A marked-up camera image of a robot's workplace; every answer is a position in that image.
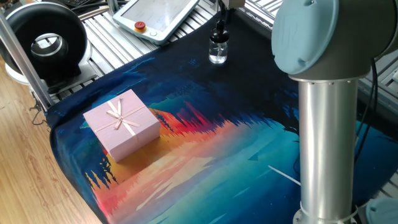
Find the silver grey gripper body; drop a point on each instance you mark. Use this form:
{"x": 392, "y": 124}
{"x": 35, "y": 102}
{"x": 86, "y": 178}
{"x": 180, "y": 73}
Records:
{"x": 236, "y": 3}

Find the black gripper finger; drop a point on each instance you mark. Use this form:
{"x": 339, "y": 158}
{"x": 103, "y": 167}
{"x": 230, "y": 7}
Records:
{"x": 221, "y": 12}
{"x": 229, "y": 15}

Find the black knobbed jar lid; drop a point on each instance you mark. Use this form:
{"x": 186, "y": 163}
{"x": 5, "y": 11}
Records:
{"x": 219, "y": 35}

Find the clear glass jar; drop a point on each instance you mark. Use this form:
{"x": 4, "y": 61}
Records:
{"x": 217, "y": 54}

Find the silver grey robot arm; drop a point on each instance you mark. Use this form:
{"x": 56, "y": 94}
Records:
{"x": 326, "y": 124}

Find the white teach pendant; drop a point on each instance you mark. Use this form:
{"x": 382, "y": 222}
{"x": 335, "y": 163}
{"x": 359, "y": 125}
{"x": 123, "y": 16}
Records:
{"x": 146, "y": 15}

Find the colourful landscape printed mat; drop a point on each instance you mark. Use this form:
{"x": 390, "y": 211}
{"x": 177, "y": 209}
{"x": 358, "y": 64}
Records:
{"x": 217, "y": 140}

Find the pink gift box with ribbon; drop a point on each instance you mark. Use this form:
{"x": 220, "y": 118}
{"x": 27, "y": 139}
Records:
{"x": 130, "y": 143}

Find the white zip tie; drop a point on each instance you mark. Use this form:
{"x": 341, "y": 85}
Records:
{"x": 284, "y": 175}

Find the black round blower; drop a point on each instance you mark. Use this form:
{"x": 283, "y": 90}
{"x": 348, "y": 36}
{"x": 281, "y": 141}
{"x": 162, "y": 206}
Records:
{"x": 25, "y": 31}

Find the aluminium table edge rail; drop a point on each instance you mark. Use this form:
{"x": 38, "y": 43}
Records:
{"x": 382, "y": 93}

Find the aluminium frame post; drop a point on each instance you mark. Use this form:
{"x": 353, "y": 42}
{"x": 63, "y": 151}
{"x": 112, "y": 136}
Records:
{"x": 24, "y": 62}

